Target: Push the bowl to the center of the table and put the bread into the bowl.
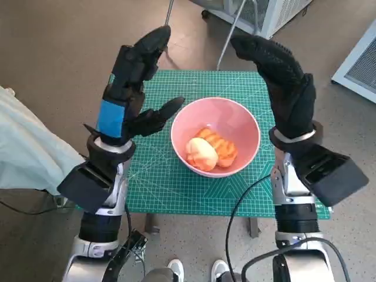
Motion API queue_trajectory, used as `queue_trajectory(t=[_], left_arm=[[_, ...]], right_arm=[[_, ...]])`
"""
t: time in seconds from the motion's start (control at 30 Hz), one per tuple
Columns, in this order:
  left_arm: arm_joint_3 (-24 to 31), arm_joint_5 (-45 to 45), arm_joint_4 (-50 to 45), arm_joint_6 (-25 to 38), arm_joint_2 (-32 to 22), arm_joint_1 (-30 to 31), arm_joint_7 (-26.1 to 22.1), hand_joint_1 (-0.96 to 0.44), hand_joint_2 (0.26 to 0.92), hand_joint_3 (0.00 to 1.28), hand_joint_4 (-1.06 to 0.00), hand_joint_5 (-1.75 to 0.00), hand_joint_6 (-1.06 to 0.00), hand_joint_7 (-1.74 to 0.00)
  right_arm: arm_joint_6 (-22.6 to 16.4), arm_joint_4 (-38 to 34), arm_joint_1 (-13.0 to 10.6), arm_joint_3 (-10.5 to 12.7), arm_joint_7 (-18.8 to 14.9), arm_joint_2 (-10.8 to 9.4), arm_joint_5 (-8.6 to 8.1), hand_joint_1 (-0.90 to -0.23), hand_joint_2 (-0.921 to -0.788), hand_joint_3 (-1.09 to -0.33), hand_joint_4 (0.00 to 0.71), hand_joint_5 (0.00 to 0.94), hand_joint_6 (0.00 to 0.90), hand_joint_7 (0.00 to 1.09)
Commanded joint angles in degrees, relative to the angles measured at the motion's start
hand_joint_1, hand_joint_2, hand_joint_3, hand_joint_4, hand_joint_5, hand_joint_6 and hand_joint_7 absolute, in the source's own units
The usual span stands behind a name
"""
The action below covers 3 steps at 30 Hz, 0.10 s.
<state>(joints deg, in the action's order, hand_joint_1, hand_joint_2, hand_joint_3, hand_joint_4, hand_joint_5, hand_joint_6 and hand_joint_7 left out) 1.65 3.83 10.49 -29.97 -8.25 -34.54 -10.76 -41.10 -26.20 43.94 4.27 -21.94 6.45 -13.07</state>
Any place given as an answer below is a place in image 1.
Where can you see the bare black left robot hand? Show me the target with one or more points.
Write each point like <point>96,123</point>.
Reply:
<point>111,117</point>

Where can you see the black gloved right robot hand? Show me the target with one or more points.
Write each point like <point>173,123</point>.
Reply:
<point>290,97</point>

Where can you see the pink bowl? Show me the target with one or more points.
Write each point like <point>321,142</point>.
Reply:
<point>223,117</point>

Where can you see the long braided toy bread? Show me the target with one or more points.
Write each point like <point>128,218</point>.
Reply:
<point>226,149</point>

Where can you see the round toy bread bun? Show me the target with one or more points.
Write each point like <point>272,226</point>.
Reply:
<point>199,152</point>

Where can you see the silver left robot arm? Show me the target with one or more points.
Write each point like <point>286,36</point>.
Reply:
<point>100,226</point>

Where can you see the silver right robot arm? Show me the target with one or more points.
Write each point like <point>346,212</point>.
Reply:
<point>296,220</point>

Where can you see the white vented unit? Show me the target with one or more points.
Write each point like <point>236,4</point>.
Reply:
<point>361,64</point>

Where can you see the white wheeled cabinet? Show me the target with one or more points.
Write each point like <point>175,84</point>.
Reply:
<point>273,14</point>

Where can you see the person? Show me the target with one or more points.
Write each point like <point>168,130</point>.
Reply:
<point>29,141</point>

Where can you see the green cutting mat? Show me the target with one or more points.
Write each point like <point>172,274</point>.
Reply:
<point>205,85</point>

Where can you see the straight metal chair leg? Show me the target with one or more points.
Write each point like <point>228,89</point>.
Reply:
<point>232,26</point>

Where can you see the metal chair leg with caster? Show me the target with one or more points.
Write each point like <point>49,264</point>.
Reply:
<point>168,11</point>

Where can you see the black bar with metal clamp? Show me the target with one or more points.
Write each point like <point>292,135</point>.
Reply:
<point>138,241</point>

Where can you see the white shoe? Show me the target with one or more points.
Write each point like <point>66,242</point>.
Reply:
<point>219,268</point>
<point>176,268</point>

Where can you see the dark grey knee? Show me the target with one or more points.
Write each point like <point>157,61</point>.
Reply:
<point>230,277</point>
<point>158,276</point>

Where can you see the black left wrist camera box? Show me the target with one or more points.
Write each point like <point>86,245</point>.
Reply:
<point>85,188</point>

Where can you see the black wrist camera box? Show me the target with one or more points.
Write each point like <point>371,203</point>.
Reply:
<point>85,188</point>
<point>335,176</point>

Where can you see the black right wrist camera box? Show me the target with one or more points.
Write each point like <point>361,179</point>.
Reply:
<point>335,176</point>

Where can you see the grey table leg bracket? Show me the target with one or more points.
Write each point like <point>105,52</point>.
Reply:
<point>152,223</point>
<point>254,227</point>

